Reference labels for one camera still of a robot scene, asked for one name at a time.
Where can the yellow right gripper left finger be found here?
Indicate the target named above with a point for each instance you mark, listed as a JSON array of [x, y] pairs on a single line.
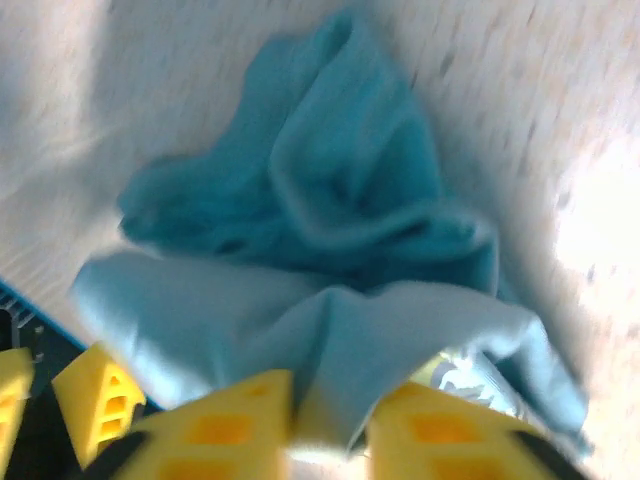
[[220, 435]]

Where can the light blue t-shirt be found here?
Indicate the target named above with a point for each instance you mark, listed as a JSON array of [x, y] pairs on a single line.
[[340, 200]]

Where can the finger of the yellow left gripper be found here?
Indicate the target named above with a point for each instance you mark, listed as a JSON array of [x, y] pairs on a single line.
[[12, 400], [100, 400]]

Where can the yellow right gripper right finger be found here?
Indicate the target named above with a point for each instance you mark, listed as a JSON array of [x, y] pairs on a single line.
[[440, 435]]

